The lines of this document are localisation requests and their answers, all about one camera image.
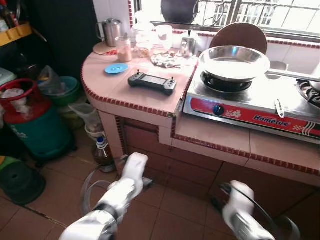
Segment steel red gas stove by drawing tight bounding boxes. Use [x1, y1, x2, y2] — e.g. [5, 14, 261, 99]
[183, 70, 320, 139]

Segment steel wok pan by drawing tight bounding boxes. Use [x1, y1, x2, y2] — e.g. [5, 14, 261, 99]
[198, 46, 320, 84]

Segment round brown board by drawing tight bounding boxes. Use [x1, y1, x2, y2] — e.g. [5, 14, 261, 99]
[209, 22, 269, 56]

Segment small steel pot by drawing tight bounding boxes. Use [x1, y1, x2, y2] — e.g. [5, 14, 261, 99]
[179, 34, 197, 57]

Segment crumpled white cloth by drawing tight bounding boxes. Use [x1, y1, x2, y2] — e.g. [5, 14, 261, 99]
[151, 52, 182, 69]

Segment black handheld controller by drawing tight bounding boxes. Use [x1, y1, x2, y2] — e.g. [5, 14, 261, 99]
[128, 71, 178, 96]

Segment white translucent cup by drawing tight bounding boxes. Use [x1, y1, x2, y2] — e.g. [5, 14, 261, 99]
[155, 25, 174, 53]

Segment dark round pan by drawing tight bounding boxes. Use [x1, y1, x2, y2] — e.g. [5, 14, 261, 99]
[160, 0, 201, 23]

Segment clear plastic jar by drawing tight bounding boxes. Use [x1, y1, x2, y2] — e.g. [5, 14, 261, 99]
[134, 22, 156, 59]

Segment glass jar pink contents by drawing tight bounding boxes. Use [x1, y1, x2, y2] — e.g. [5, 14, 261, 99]
[115, 36, 133, 63]

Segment blue round lid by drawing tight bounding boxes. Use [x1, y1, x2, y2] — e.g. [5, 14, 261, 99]
[104, 63, 129, 75]

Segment plastic bottle dark liquid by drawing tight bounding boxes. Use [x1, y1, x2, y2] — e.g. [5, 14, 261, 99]
[93, 135, 117, 174]

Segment steel jug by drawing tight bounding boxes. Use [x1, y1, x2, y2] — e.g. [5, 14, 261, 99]
[96, 18, 124, 48]

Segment green plastic bucket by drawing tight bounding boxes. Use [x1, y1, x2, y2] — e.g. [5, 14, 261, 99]
[50, 76, 84, 107]

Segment clear plastic bag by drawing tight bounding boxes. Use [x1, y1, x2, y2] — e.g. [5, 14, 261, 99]
[37, 65, 68, 96]

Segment red green gas cylinder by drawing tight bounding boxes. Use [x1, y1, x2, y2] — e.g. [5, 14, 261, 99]
[0, 78, 77, 162]

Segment green black round lid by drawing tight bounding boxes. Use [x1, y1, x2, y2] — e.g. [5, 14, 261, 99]
[0, 156, 47, 206]

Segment yellow plastic rack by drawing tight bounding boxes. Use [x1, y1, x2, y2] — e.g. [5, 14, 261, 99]
[0, 22, 34, 47]

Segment small white handled tool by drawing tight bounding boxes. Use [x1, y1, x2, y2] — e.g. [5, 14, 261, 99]
[275, 98, 286, 120]

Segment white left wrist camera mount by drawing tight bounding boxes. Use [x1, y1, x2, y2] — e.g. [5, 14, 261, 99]
[121, 152, 150, 185]

